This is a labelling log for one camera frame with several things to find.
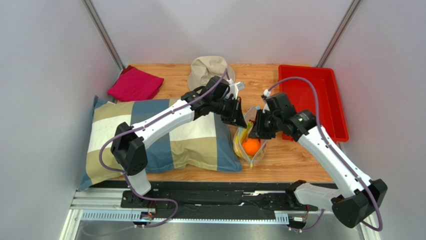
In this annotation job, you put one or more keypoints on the beige bucket hat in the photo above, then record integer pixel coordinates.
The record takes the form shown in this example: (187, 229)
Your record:
(204, 68)

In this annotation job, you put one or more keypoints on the red plastic bin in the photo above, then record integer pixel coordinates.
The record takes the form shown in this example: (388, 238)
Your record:
(331, 112)

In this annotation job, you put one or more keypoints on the magenta folded cloth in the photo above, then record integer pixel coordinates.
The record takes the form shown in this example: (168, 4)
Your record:
(135, 85)

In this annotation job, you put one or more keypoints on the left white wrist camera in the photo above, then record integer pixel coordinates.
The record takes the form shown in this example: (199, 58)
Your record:
(234, 89)

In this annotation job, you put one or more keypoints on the fake banana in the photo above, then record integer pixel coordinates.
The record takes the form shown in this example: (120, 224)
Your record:
(241, 135)

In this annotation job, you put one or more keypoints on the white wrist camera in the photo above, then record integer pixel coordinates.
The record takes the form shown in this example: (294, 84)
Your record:
(234, 89)
(265, 95)

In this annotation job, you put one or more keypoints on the plaid pillow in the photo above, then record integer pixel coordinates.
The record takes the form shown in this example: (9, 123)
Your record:
(205, 143)

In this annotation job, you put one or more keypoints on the clear zip top bag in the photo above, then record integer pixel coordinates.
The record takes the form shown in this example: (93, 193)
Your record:
(252, 161)

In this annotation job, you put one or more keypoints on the fake orange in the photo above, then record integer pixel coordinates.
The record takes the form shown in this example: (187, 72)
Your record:
(251, 146)

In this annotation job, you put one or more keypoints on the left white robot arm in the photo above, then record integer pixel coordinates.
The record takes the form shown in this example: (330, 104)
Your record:
(130, 142)

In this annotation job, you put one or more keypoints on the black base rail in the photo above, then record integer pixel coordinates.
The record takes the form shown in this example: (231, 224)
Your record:
(215, 200)

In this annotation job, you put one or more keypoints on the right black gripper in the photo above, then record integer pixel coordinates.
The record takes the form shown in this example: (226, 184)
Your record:
(263, 123)

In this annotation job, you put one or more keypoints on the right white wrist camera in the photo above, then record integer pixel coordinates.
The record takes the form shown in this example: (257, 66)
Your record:
(265, 95)

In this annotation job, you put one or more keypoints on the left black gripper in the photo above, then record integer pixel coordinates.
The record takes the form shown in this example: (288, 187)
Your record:
(238, 119)

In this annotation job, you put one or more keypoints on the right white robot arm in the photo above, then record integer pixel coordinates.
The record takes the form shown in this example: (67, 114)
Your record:
(356, 195)

